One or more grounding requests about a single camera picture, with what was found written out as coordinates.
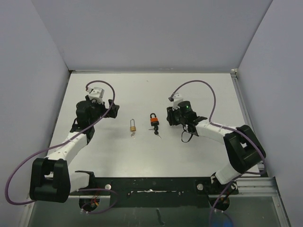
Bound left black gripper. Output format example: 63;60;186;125
86;95;119;125

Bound aluminium frame rail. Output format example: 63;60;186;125
230;68;290;227

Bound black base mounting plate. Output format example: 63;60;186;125
71;177;239;210

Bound black headed keys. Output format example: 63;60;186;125
149;126;161;139

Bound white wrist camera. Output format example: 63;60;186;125
86;87;104;104
169;92;184;111

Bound left brass padlock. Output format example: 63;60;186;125
130;119;136;134

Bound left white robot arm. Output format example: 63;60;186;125
29;96;120;203

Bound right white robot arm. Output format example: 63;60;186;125
167;98;266;193

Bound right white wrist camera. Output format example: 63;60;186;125
169;92;184;111

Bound orange black padlock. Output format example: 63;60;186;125
150;113;159;127

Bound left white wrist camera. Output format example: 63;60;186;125
86;87;104;104

